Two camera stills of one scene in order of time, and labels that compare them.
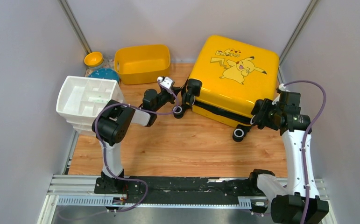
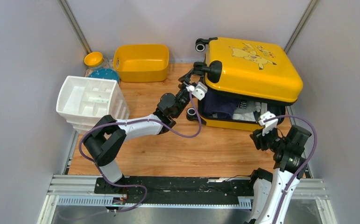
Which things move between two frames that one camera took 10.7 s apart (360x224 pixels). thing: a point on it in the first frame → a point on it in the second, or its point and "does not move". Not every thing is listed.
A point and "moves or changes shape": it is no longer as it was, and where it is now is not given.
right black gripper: [261, 116] → [258, 138]
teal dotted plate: [105, 73] does not move
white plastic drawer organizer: [80, 99] does not move
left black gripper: [172, 93] → [183, 86]
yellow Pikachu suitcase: [232, 76] moves or changes shape
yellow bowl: [94, 59] does not move
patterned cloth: [109, 63] does not move
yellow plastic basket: [141, 65] does not move
